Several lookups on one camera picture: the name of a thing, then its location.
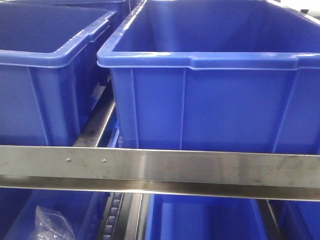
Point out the blue bin lower right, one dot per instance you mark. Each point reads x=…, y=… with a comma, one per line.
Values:
x=297, y=220

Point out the blue bin lower left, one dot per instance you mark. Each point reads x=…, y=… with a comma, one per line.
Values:
x=32, y=214

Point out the blue plastic bin left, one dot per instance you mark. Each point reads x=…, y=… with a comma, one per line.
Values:
x=49, y=77

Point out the stainless steel shelf rack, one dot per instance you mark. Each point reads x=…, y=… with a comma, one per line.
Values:
x=88, y=167

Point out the clear plastic bag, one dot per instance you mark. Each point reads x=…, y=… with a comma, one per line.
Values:
x=51, y=225

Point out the blue plastic bin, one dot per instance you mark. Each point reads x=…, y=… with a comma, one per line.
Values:
x=49, y=77
x=216, y=75

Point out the blue bin lower middle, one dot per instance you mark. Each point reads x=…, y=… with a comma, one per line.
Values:
x=183, y=217

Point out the blue plastic bin right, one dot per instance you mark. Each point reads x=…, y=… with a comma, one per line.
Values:
x=216, y=75

